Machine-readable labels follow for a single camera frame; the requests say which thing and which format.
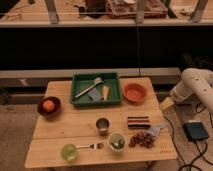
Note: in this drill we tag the green plastic tray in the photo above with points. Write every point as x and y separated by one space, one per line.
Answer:
83 81

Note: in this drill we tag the dark red bowl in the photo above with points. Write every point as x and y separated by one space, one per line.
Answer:
44 113

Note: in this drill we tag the white cup with greens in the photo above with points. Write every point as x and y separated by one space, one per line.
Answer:
116 142

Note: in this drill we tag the orange plastic bowl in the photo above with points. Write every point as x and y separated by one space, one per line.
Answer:
134 92

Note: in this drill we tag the small silver fork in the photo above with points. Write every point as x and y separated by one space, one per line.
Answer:
92 146

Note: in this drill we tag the yellow tag on arm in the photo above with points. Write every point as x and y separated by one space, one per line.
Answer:
166 103

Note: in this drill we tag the black pedal box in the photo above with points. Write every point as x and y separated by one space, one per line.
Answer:
195 131

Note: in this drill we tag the light wooden table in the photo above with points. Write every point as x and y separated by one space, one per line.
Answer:
78 126

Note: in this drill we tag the clear plastic bag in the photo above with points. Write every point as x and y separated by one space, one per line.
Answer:
155 129

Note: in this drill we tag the orange fruit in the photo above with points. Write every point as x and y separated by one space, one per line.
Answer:
48 106

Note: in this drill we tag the green plastic cup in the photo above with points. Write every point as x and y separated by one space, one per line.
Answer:
69 152

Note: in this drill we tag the yellow toy carrot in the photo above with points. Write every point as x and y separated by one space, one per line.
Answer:
105 92

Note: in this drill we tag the blue grey sponge piece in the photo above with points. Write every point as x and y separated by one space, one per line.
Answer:
94 94

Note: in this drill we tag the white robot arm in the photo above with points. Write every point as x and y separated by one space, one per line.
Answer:
195 81

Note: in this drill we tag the small metal cup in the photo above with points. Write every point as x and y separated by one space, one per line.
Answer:
102 124

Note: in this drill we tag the bunch of dark grapes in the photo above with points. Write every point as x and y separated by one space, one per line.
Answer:
142 139

